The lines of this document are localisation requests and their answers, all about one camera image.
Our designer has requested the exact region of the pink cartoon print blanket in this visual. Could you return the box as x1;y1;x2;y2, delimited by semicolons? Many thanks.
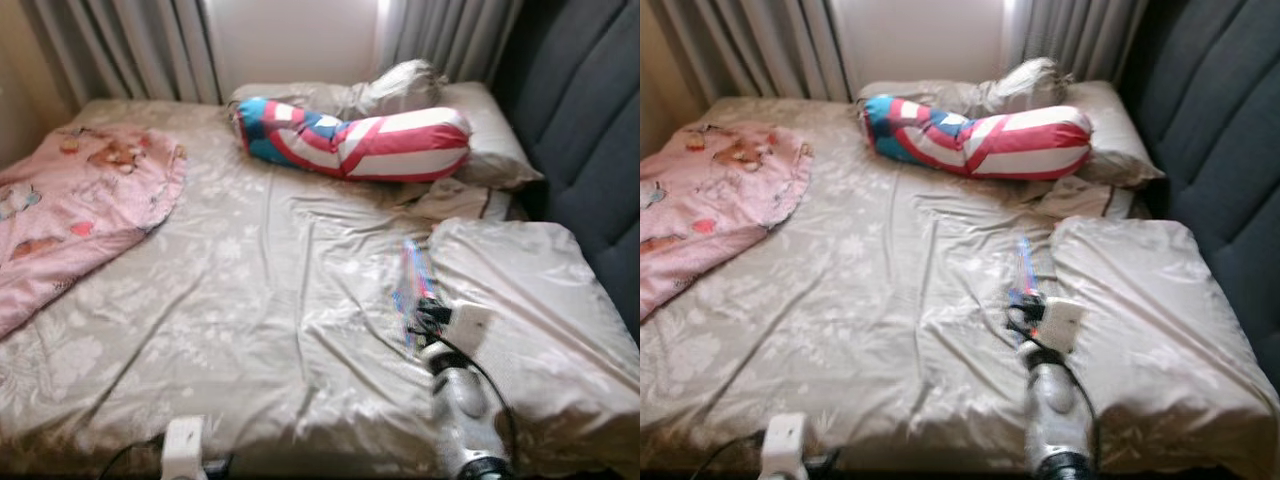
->
640;125;813;321
0;125;188;341

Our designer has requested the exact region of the beige pillow with dark trim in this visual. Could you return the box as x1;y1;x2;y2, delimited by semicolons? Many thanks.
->
1020;178;1141;221

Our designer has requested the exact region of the red white blue bolster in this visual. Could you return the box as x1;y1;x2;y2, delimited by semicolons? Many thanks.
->
232;97;473;183
862;95;1094;181

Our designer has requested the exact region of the crumpled beige pillow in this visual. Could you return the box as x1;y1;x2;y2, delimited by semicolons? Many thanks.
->
345;58;448;119
975;57;1073;116

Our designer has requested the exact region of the dark grey padded headboard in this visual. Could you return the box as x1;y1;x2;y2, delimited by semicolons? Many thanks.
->
490;0;640;341
1120;0;1280;336

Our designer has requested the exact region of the grey pleated curtain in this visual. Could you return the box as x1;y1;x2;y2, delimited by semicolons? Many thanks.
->
650;0;851;101
375;0;526;86
1005;0;1151;86
20;0;221;106

